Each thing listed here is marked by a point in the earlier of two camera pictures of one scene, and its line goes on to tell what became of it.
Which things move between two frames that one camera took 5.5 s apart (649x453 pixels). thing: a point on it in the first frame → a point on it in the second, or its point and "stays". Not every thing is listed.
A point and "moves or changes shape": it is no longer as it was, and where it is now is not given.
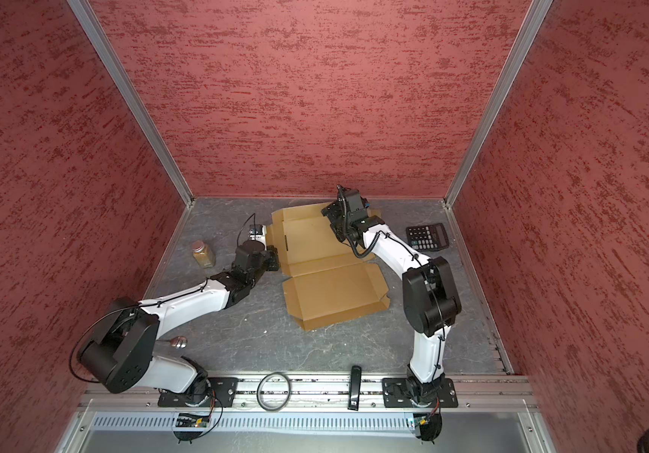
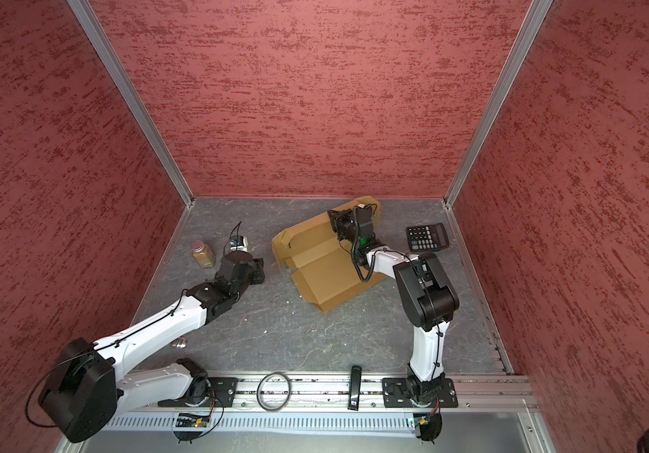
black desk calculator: x=427 y=237 stays
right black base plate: x=395 y=396 stays
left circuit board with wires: x=185 y=420 stays
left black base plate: x=222 y=393 stays
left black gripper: x=273 y=254 → x=258 y=271
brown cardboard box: x=327 y=282 moves or changes shape
